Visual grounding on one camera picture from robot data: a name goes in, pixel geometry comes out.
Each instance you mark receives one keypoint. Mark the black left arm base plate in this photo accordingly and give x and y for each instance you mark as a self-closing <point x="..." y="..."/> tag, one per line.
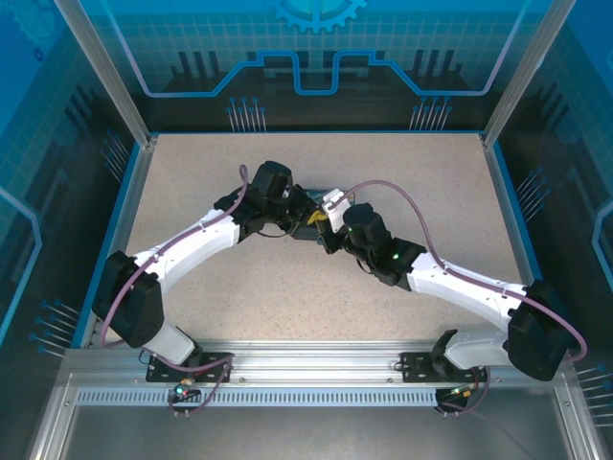
<point x="215" y="371"/>

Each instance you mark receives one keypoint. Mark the aluminium table side rail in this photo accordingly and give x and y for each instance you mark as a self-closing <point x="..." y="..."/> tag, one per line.
<point x="507" y="201"/>
<point x="122" y="230"/>

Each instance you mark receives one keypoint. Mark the starry night print tin box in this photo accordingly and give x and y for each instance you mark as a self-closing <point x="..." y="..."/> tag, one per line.
<point x="304" y="235"/>

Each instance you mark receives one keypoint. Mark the small connector with green light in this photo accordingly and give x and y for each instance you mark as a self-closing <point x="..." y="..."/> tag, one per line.
<point x="183" y="389"/>
<point x="462" y="392"/>

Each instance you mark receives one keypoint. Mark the aluminium mounting rail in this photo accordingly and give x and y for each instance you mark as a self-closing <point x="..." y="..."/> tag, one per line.
<point x="311" y="359"/>

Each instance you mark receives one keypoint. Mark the aluminium frame post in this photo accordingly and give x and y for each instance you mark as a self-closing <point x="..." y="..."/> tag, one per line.
<point x="115" y="76"/>
<point x="522" y="76"/>

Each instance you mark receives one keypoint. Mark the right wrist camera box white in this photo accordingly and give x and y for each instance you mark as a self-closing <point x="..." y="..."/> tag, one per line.
<point x="331" y="203"/>

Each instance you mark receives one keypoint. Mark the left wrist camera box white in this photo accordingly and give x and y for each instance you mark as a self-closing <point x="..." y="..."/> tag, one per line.
<point x="287" y="191"/>

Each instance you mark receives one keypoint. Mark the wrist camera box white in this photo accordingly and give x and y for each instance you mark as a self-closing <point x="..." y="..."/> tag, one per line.
<point x="287" y="191"/>
<point x="331" y="203"/>

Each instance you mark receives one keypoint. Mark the grey metal sheet panel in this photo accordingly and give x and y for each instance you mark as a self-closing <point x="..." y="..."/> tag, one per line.
<point x="311" y="433"/>

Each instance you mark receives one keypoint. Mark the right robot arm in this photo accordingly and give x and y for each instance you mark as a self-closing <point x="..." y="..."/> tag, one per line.
<point x="460" y="282"/>

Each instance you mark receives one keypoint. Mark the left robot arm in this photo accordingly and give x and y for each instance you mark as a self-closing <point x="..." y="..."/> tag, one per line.
<point x="191" y="244"/>

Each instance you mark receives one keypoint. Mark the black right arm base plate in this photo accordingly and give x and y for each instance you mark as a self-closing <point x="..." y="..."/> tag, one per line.
<point x="416" y="369"/>

